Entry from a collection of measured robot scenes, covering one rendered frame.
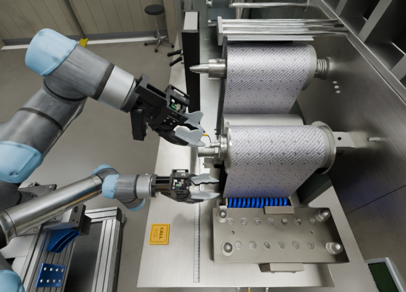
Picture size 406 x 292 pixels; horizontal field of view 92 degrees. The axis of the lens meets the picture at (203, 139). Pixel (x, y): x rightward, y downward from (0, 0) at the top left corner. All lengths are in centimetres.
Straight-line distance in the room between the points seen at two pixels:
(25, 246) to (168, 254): 69
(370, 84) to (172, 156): 76
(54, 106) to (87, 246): 135
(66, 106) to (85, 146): 197
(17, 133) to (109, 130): 205
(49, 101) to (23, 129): 7
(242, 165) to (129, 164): 166
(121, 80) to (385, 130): 56
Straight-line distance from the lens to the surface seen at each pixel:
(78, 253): 172
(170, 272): 82
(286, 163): 55
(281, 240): 73
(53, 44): 40
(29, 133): 42
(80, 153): 238
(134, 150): 216
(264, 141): 52
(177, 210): 85
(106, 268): 162
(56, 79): 41
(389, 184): 58
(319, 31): 69
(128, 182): 65
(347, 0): 79
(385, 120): 59
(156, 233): 82
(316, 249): 77
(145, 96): 39
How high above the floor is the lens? 171
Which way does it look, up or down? 54 degrees down
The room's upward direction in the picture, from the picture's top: straight up
